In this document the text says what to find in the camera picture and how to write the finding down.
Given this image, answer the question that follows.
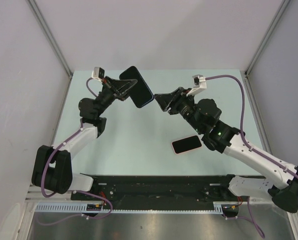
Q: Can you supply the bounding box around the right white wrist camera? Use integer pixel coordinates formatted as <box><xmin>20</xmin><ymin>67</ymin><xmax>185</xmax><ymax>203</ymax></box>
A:
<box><xmin>187</xmin><ymin>74</ymin><xmax>207</xmax><ymax>96</ymax></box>

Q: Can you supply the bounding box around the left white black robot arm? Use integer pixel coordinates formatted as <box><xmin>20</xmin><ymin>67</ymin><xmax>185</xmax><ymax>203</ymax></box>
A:
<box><xmin>31</xmin><ymin>76</ymin><xmax>137</xmax><ymax>200</ymax></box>

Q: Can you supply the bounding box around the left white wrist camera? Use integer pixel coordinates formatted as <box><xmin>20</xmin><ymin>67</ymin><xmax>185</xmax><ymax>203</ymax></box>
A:
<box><xmin>91</xmin><ymin>67</ymin><xmax>105</xmax><ymax>82</ymax></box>

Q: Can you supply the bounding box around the aluminium frame post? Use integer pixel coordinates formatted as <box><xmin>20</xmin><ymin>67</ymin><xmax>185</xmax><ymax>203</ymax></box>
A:
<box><xmin>25</xmin><ymin>0</ymin><xmax>73</xmax><ymax>79</ymax></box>
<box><xmin>244</xmin><ymin>0</ymin><xmax>293</xmax><ymax>77</ymax></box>

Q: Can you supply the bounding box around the right aluminium frame post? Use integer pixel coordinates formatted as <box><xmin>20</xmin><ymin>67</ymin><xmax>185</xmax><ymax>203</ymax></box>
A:
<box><xmin>244</xmin><ymin>0</ymin><xmax>293</xmax><ymax>77</ymax></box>

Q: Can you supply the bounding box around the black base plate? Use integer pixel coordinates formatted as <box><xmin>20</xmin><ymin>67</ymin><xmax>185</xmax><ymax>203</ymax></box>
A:
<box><xmin>70</xmin><ymin>173</ymin><xmax>250</xmax><ymax>210</ymax></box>

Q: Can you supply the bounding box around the grey slotted cable duct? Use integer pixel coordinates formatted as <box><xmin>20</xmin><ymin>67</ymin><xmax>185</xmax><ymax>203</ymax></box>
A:
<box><xmin>36</xmin><ymin>202</ymin><xmax>226</xmax><ymax>214</ymax></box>

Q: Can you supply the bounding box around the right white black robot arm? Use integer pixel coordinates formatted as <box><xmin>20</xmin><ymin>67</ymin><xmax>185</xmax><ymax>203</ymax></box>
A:
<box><xmin>154</xmin><ymin>87</ymin><xmax>298</xmax><ymax>213</ymax></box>

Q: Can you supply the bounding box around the phone in pink case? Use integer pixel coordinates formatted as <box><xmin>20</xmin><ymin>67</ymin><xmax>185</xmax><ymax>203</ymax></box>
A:
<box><xmin>171</xmin><ymin>135</ymin><xmax>202</xmax><ymax>155</ymax></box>

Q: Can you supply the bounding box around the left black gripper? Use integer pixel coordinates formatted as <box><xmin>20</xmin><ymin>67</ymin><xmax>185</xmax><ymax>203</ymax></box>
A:
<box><xmin>95</xmin><ymin>76</ymin><xmax>139</xmax><ymax>117</ymax></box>

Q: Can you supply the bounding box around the blue phone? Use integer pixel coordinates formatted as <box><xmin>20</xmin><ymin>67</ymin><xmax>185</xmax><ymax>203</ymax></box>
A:
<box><xmin>119</xmin><ymin>66</ymin><xmax>154</xmax><ymax>109</ymax></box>

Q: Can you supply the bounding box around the left aluminium frame post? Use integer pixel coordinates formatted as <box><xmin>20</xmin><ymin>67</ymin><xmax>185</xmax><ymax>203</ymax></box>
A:
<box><xmin>25</xmin><ymin>0</ymin><xmax>73</xmax><ymax>79</ymax></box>

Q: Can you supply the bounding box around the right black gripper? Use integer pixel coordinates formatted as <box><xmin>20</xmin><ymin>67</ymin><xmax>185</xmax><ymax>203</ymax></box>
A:
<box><xmin>152</xmin><ymin>88</ymin><xmax>202</xmax><ymax>134</ymax></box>

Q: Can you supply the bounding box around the aluminium front rail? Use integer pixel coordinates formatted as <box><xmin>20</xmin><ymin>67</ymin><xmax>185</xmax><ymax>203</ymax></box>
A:
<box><xmin>25</xmin><ymin>185</ymin><xmax>273</xmax><ymax>203</ymax></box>

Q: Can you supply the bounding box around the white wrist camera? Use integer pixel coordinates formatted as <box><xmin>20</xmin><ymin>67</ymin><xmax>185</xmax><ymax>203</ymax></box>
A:
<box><xmin>187</xmin><ymin>74</ymin><xmax>207</xmax><ymax>96</ymax></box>
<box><xmin>91</xmin><ymin>67</ymin><xmax>105</xmax><ymax>82</ymax></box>

